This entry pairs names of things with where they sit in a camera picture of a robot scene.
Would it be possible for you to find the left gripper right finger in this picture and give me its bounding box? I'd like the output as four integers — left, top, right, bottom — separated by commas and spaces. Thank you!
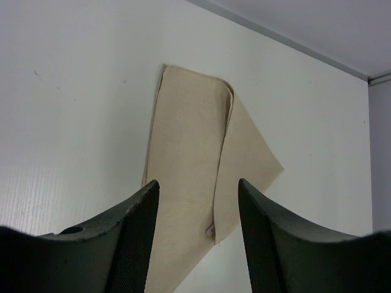
238, 179, 390, 292

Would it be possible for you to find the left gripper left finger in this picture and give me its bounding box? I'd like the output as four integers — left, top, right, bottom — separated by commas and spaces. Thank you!
1, 180, 159, 292

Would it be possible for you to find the pink handled table knife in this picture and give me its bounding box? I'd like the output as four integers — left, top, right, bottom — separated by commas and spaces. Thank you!
205, 223, 215, 237

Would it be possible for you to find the beige cloth napkin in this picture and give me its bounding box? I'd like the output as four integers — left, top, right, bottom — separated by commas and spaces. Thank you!
143, 65, 283, 292

